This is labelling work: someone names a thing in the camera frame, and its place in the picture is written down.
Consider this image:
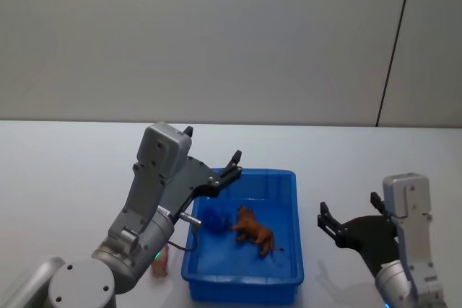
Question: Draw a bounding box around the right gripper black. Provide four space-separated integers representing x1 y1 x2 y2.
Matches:
317 192 401 277

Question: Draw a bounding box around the blue plastic bin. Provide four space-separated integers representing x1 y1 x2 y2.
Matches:
180 167 305 304

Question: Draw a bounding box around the thin dark wrist cable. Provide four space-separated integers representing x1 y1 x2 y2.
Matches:
168 213 204 252

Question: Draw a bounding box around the tan toy figure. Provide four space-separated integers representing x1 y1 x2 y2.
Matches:
150 245 170 278

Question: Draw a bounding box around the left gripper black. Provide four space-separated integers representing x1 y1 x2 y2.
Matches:
157 126 243 223

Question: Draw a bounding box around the brown toy lion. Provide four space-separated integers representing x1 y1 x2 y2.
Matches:
230 205 284 260

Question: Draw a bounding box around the blue spiky toy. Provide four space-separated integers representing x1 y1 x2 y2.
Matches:
200 206 232 234

